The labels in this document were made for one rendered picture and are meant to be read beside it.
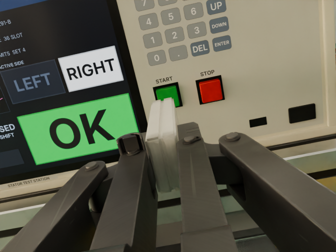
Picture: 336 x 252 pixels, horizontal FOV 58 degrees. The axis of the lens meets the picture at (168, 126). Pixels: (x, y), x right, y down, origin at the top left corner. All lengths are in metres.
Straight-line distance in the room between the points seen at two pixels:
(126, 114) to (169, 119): 0.12
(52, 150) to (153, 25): 0.15
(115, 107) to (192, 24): 0.10
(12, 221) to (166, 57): 0.21
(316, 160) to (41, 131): 0.25
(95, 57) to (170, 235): 0.32
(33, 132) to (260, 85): 0.21
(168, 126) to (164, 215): 0.15
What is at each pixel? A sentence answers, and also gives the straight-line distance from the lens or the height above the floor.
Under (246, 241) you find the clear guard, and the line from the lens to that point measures 0.27.
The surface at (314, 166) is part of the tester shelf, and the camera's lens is 0.29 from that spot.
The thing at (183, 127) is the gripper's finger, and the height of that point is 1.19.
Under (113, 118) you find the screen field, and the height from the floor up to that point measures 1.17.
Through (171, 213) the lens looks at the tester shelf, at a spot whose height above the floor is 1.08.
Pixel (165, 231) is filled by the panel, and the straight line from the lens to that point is 0.49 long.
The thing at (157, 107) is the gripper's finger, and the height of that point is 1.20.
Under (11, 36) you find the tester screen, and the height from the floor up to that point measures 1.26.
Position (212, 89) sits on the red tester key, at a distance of 0.27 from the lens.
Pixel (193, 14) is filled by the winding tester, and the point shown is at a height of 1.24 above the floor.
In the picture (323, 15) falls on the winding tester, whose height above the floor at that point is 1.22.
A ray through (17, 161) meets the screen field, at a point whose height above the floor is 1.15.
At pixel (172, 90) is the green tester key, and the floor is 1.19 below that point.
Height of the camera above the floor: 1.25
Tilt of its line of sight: 19 degrees down
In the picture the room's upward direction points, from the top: 13 degrees counter-clockwise
